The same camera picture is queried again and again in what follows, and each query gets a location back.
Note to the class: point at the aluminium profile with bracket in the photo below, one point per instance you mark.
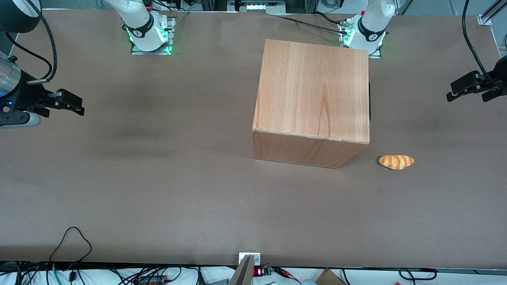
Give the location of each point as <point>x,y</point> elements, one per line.
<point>243,273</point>

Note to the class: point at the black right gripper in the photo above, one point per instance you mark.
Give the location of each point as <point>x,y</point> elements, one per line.
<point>27,96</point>

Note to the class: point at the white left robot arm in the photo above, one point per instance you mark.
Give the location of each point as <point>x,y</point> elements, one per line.
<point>370,23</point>

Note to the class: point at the orange striped toy croissant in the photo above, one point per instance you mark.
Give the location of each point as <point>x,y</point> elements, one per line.
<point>396,162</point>

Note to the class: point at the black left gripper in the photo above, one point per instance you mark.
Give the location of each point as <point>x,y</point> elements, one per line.
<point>500,76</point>

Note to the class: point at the red digit display module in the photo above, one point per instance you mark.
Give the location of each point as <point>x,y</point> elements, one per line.
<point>259,271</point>

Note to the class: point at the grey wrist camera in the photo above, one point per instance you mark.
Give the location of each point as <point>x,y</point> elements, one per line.
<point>20,119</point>

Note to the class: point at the brown cardboard piece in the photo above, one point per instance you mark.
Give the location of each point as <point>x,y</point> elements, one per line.
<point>328,278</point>

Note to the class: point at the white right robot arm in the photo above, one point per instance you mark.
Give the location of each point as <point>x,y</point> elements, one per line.
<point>138,19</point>

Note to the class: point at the light wooden drawer cabinet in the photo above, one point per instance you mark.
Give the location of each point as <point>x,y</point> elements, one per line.
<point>313,91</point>

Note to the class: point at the aluminium frame corner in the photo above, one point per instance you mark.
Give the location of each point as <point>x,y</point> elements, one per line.
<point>489,16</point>

